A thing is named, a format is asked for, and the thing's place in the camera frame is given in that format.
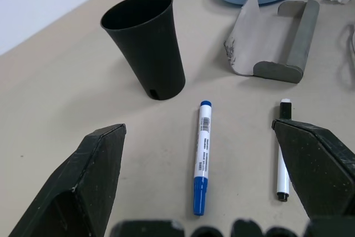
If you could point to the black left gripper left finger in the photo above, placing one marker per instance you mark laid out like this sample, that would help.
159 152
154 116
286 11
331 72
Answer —
83 181

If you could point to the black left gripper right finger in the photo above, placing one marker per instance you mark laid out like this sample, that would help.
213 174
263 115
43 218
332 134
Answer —
319 170

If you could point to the blue capped whiteboard marker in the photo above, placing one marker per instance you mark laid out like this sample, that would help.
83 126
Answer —
202 151

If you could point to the thin white black pen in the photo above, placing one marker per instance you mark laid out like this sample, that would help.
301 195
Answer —
283 176

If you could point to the black plastic cup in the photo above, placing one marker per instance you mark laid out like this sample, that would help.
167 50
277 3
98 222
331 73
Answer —
149 54

